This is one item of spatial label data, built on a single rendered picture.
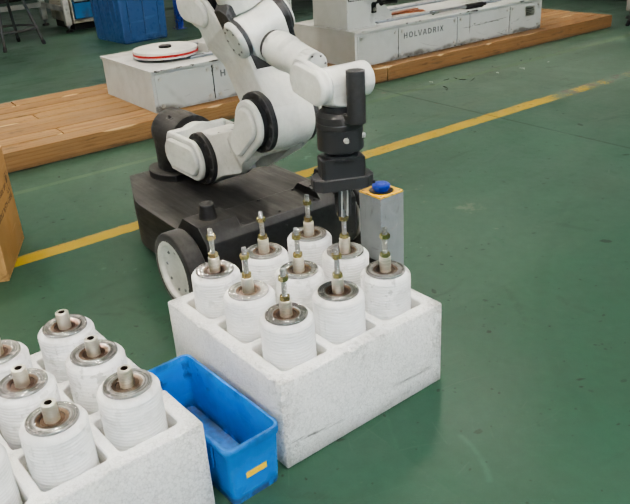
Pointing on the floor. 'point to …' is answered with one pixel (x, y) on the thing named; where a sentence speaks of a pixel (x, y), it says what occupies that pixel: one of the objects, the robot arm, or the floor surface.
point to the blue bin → (225, 427)
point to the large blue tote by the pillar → (129, 20)
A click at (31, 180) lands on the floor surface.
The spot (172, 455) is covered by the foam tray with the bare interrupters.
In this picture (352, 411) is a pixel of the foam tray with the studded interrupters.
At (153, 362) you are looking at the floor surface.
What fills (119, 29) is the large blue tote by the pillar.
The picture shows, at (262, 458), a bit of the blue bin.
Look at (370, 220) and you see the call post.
